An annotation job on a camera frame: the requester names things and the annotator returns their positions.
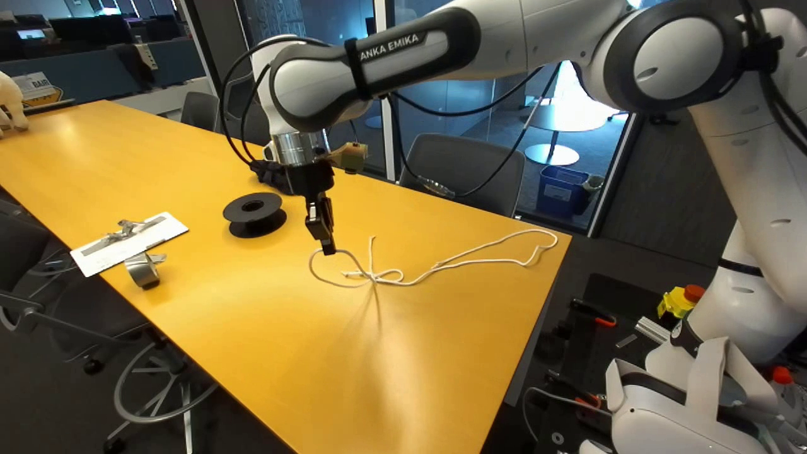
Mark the metal tool on sheet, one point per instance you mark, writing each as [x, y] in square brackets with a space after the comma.
[127, 227]

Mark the wide grey chair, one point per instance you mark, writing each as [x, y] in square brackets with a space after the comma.
[445, 172]

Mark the black filament spool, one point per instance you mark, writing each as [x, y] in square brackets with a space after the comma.
[253, 220]

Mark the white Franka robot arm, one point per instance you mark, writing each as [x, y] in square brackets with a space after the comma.
[521, 27]

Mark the small metal tape roll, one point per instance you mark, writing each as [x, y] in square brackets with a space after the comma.
[144, 273]

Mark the small grey chair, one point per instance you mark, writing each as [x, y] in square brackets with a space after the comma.
[199, 110]

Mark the white round table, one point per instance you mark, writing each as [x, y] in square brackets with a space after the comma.
[555, 155]

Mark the labelled cardboard box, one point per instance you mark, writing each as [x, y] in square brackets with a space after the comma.
[37, 86]

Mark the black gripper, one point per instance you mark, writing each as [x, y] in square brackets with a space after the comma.
[316, 177]

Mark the black office chair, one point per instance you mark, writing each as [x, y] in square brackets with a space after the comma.
[21, 252]

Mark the white VR headset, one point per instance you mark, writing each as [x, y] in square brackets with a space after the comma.
[664, 419]

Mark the yellow red emergency stop button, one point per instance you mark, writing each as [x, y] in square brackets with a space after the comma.
[675, 304]

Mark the white plush toy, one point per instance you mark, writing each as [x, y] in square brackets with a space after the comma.
[10, 102]

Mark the red cap bottle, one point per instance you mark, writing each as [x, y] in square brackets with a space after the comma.
[782, 375]

